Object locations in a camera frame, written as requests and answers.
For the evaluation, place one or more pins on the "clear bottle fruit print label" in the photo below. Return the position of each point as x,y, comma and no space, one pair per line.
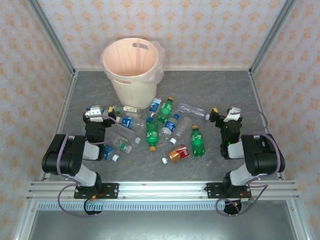
128,109

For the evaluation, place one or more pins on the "blue label bottle white cap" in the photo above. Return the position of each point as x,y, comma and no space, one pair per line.
108,152

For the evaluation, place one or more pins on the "large clear bottle white cap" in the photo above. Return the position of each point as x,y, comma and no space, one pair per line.
191,111

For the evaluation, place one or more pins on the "clear bottle green cap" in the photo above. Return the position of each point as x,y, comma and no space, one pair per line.
117,142

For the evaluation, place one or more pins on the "green bottle yellow cap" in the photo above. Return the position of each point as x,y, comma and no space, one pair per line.
197,142
165,110
152,135

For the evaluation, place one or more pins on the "red label bottle white cap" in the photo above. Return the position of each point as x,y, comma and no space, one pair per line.
178,153

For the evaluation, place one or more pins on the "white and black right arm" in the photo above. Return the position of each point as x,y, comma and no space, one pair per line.
262,155

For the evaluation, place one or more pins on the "cream plastic bin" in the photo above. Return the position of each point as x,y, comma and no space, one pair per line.
135,92

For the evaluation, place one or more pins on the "crushed bottle light blue label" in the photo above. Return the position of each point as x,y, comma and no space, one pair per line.
155,104

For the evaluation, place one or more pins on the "grey sheet metal panel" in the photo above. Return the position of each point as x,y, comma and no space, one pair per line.
162,225

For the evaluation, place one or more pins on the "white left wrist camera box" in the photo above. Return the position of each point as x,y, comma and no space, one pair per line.
94,113

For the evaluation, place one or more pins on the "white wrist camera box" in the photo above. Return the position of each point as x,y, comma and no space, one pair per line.
94,113
233,113

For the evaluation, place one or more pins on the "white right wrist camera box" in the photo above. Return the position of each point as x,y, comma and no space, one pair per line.
233,113

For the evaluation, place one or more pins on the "aluminium table side rail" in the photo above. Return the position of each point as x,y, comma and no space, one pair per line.
64,110
260,105

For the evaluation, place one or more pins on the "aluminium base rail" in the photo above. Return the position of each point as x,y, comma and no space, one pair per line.
162,190

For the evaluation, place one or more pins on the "aluminium frame post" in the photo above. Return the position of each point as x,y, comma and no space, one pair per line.
53,37
271,37

